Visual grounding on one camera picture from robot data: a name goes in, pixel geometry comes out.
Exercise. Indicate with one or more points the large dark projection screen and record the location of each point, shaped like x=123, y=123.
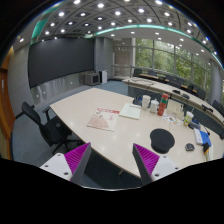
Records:
x=53, y=59

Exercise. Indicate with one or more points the red thermos bottle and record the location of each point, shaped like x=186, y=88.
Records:
x=163, y=103

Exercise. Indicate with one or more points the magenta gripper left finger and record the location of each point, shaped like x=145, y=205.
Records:
x=69, y=166

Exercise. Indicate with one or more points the wooden door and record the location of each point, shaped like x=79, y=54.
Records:
x=7, y=117

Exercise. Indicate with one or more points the white jar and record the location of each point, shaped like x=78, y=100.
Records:
x=154, y=106

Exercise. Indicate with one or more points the white bottle green cap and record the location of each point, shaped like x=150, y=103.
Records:
x=188, y=117

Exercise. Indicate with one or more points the black office chair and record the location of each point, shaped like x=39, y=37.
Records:
x=54, y=131

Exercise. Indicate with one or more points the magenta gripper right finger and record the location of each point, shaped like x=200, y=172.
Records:
x=151, y=166

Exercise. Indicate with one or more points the dark computer mouse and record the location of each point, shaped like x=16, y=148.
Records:
x=189, y=147

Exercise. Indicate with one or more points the white paper booklet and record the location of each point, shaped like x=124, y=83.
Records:
x=130, y=111

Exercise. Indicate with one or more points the red and white magazine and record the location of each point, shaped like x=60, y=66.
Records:
x=104, y=119

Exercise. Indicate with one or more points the black mouse pad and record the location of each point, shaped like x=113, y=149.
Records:
x=161, y=140

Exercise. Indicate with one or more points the white and blue box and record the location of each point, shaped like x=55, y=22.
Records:
x=201, y=137

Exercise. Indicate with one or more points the long curved rear desk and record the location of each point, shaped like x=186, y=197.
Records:
x=177, y=94

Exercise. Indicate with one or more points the white cup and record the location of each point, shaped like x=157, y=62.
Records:
x=145, y=102

